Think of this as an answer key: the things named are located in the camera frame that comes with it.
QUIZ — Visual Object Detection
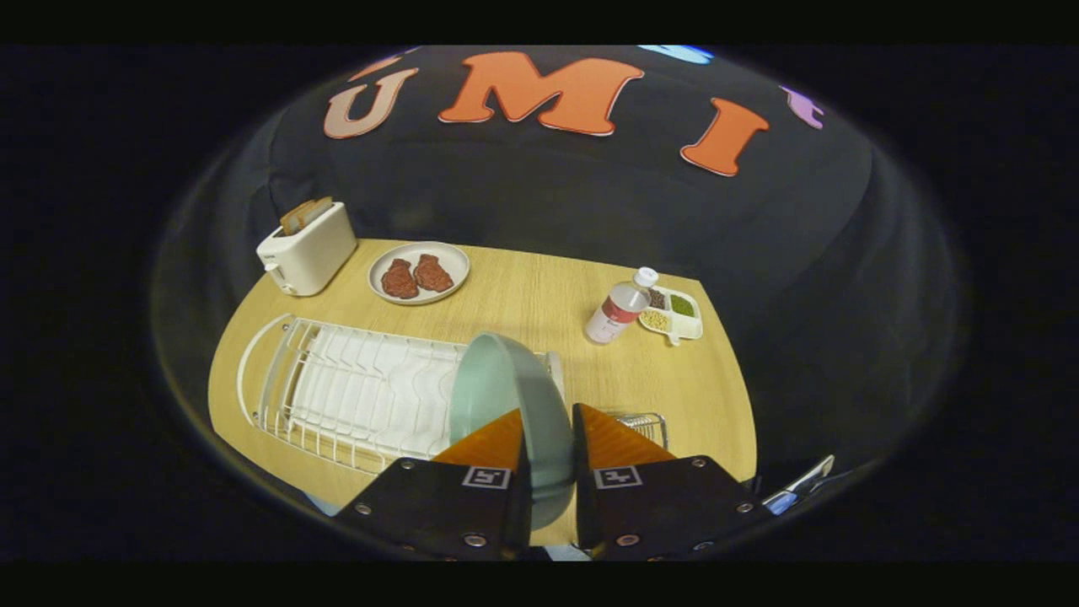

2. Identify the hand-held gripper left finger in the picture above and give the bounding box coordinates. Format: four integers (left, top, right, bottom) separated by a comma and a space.
333, 409, 534, 561

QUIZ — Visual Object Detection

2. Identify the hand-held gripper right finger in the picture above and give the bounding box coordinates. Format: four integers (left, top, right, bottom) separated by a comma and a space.
573, 403, 760, 561

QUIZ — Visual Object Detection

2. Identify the silver wire basket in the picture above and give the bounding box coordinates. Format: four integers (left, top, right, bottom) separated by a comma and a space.
607, 411, 669, 452

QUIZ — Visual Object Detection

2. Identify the white wire dish rack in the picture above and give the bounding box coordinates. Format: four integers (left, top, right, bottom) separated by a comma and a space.
237, 314, 564, 475

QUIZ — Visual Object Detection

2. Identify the light green plate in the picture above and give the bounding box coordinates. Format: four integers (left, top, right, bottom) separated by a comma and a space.
448, 332, 577, 532

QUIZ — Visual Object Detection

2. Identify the white plate with meat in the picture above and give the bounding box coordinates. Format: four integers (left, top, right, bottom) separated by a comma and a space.
368, 241, 471, 306

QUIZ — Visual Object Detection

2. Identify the white divided bean tray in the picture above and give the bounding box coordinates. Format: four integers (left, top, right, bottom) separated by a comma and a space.
638, 285, 704, 346

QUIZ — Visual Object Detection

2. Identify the clear plastic water bottle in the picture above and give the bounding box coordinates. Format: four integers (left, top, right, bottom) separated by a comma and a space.
585, 266, 660, 345

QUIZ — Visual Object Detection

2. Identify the red meat piece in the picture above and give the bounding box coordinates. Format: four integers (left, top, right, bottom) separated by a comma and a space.
413, 254, 455, 293
381, 259, 420, 300

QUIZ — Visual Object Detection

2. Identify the white toaster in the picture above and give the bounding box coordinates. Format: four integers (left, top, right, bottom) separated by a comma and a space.
256, 201, 358, 298

